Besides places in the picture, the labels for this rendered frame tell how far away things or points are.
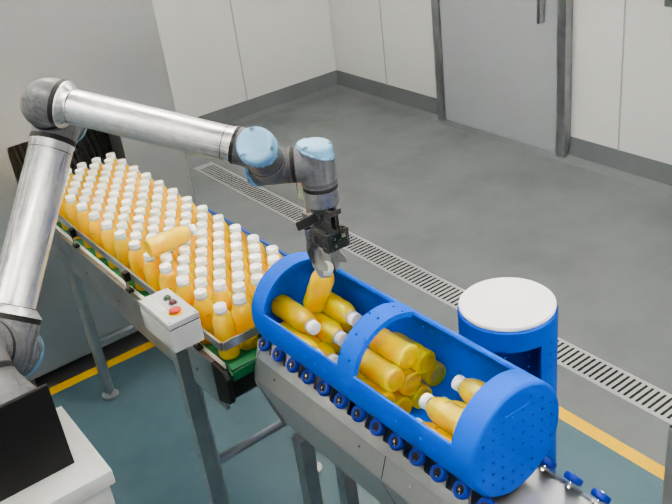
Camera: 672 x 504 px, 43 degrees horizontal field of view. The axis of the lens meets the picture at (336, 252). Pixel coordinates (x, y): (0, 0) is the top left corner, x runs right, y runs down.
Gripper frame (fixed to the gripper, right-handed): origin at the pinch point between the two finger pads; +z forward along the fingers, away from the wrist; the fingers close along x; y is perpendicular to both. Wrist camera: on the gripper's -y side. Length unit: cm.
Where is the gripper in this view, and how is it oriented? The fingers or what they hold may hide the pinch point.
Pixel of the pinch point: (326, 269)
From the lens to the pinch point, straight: 227.2
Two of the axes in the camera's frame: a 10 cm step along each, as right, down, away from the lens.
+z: 1.1, 8.7, 4.7
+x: 7.9, -3.6, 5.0
